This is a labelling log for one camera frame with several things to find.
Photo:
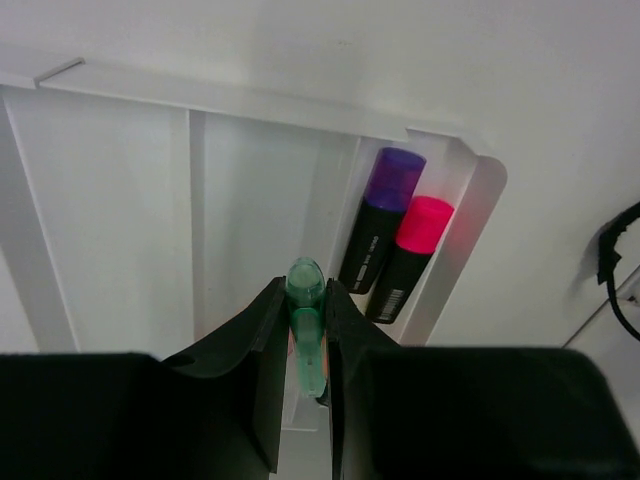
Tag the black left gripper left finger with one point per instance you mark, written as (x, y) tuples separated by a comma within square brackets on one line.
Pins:
[(210, 411)]

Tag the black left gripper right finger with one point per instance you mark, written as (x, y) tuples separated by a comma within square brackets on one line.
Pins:
[(402, 412)]

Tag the green eraser case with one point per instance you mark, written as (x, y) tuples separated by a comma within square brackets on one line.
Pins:
[(305, 295)]

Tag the pink black highlighter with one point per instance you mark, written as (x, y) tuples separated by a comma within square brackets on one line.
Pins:
[(414, 245)]

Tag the purple black highlighter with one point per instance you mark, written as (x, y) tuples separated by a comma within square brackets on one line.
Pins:
[(384, 203)]

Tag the white plastic organizer tray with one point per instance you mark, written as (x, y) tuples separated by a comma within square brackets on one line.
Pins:
[(140, 212)]

